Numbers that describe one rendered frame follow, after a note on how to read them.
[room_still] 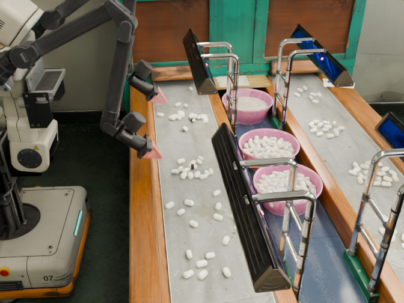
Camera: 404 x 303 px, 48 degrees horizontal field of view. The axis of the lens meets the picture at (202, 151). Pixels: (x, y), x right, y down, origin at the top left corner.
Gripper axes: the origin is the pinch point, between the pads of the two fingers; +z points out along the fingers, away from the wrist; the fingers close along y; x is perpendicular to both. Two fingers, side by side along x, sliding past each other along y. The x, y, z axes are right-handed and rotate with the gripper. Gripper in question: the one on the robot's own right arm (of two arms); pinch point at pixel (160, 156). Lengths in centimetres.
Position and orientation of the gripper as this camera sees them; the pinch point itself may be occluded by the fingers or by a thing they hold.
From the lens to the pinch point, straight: 181.2
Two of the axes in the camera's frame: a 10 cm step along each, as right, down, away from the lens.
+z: 7.5, 4.9, 4.4
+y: -1.4, -5.4, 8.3
